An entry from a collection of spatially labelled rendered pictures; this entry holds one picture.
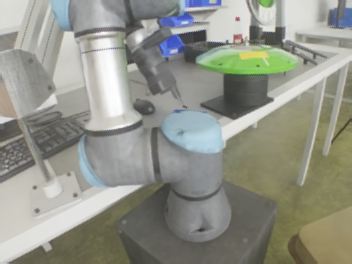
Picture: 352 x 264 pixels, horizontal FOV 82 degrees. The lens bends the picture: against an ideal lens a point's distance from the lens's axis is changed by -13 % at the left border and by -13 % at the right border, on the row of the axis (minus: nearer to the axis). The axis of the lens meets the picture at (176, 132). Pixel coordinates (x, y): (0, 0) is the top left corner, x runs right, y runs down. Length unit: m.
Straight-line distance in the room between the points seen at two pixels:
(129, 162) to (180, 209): 0.13
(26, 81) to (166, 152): 0.24
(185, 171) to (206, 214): 0.10
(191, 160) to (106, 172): 0.12
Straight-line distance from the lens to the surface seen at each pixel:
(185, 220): 0.41
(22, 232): 0.47
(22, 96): 0.40
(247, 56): 0.65
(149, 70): 0.60
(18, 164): 0.65
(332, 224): 0.83
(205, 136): 0.31
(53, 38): 0.46
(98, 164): 0.35
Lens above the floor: 1.21
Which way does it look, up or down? 29 degrees down
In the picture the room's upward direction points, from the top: 6 degrees counter-clockwise
